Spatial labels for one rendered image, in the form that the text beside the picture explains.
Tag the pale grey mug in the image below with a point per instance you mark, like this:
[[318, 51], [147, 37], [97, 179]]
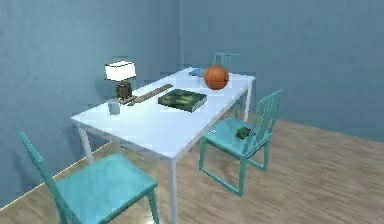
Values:
[[114, 106]]

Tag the dark green book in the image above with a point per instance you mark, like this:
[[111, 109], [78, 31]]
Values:
[[181, 99]]

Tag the white table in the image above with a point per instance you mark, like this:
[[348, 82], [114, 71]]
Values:
[[156, 125]]

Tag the orange basketball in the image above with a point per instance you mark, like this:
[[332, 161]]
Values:
[[216, 77]]

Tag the teal chair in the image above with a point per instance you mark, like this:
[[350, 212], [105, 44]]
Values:
[[240, 136], [226, 59], [103, 186]]

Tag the small dark green object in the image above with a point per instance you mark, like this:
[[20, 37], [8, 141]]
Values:
[[244, 133]]

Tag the white shade table lamp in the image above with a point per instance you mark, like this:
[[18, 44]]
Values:
[[120, 71]]

